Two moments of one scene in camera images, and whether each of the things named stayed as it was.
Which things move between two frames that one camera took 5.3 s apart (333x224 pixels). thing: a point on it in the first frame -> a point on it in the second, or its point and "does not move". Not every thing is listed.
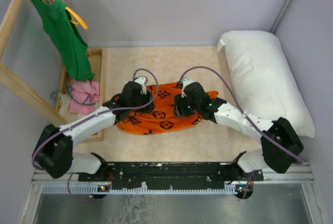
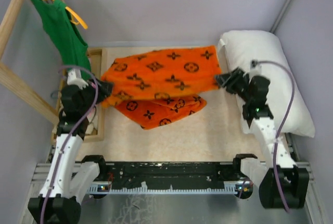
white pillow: x=269 y=86 does not move
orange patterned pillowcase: x=163 y=120 -> x=155 y=88
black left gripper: x=146 y=98 -> x=106 y=89
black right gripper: x=179 y=107 -> x=228 y=80
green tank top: x=59 y=26 does not move
